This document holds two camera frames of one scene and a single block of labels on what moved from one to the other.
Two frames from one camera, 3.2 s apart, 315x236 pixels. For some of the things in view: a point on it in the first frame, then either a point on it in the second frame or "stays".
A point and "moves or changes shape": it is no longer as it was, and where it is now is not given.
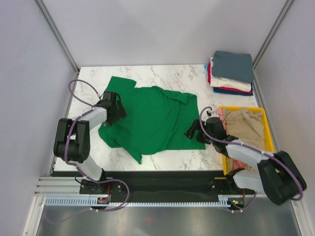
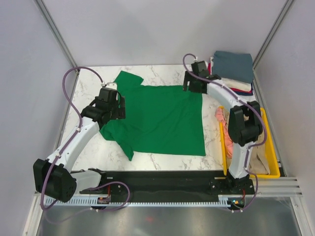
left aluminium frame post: [57, 34] stays
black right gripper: [195, 126] -> [188, 77]
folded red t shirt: [223, 88] stays
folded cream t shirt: [221, 82] stays
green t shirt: [156, 120] moves or changes shape
